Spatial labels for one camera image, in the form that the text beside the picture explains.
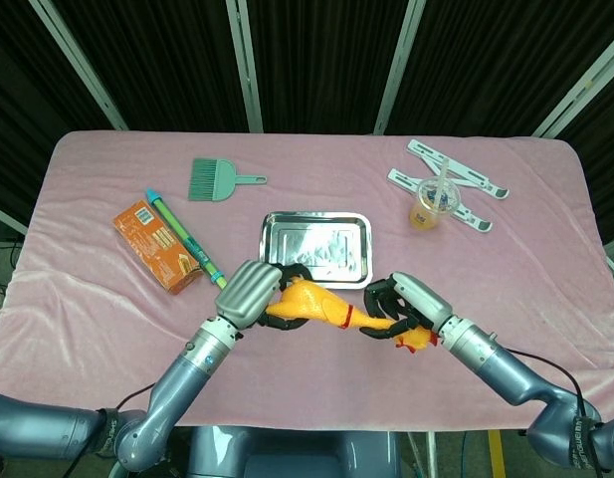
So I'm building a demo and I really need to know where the plastic cup orange drink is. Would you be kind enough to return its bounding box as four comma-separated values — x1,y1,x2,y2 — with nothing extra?
408,176,461,233

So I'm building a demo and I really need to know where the white folding laptop stand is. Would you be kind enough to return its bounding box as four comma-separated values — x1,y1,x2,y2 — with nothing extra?
386,138,512,234

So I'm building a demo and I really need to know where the teal hand brush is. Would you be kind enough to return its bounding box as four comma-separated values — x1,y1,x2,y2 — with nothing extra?
187,157,269,203

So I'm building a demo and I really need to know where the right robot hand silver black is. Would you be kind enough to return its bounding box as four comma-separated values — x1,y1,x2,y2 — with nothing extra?
361,271,455,343

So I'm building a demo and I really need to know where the yellow rubber chicken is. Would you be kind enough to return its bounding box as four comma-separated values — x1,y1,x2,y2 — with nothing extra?
264,277,440,355

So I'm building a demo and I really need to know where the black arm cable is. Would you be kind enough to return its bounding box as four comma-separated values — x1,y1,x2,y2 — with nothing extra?
510,348,586,414
114,381,158,414

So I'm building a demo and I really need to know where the blue-grey robot torso base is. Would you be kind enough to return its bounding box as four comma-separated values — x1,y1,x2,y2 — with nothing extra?
174,425,402,478

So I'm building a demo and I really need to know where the pink velvet tablecloth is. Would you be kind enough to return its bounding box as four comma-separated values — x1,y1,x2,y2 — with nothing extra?
0,129,614,432

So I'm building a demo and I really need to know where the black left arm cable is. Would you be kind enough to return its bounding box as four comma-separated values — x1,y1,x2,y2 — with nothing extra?
114,381,158,414

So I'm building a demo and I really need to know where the orange cardboard box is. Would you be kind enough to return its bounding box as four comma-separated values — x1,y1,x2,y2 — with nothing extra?
111,199,204,297

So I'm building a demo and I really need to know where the white metal table leg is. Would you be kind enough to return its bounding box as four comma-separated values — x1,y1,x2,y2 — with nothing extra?
404,430,440,478

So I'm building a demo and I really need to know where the metal tray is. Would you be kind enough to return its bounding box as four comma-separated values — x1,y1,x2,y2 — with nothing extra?
258,210,375,290

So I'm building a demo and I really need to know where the black curtain backdrop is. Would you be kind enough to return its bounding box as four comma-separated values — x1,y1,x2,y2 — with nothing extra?
0,0,614,250

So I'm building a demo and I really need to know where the green blue water pump toy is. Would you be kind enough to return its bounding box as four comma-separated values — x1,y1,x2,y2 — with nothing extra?
145,187,229,291

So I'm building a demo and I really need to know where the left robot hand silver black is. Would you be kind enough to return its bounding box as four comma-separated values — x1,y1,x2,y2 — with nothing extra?
214,259,312,333

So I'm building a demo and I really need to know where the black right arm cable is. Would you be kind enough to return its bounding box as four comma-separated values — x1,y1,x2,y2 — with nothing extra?
510,348,586,414

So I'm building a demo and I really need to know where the white metal frame post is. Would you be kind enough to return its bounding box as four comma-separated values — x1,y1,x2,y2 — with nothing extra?
225,0,265,133
28,0,128,131
532,38,614,138
373,0,428,134

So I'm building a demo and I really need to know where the clear drinking straw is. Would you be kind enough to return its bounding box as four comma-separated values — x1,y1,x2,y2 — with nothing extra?
432,157,450,210

